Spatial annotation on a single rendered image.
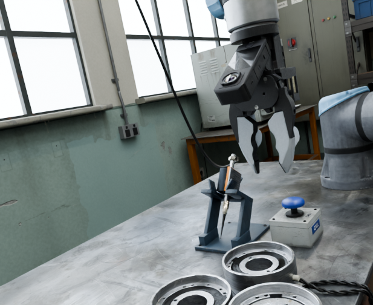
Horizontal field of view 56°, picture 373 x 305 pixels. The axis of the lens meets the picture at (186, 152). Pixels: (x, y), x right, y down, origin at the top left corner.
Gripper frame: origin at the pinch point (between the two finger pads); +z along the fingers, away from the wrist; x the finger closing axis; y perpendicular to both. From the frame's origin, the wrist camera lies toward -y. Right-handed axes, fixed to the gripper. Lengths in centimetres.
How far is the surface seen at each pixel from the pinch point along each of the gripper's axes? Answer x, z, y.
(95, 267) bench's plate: 34.0, 16.2, -11.0
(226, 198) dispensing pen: 13.1, 7.9, 6.6
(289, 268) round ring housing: -3.9, 12.6, -6.7
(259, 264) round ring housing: 2.1, 14.4, -3.9
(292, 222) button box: 0.5, 11.8, 6.6
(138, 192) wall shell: 162, 47, 118
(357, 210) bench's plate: -5.4, 16.3, 25.0
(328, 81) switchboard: 93, 0, 365
